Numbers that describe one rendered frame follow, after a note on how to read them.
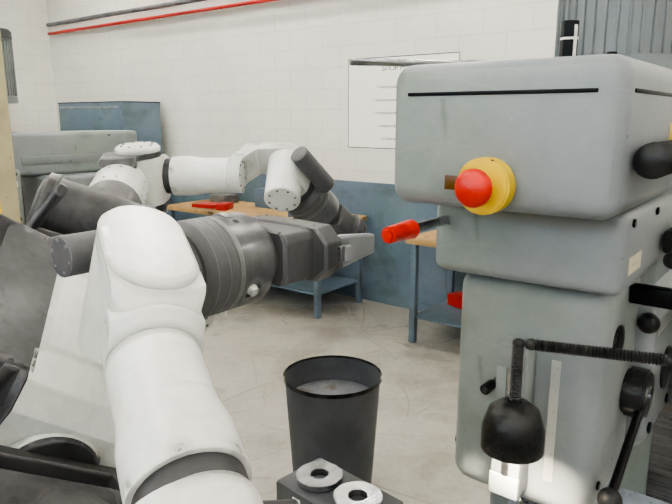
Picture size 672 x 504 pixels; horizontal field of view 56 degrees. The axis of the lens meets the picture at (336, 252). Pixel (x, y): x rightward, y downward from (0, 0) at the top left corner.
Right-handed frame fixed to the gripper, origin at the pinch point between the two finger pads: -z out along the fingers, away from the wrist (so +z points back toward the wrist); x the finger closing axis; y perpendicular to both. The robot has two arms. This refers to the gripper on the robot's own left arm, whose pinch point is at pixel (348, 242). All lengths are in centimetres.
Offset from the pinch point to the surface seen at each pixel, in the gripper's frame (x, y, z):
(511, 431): 45, -44, 20
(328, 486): -0.5, -46.0, -12.8
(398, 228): 37, -27, 38
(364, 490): 5.7, -45.4, -15.5
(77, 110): -616, 398, -175
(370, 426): -88, 12, -159
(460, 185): 46, -26, 42
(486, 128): 48, -19, 42
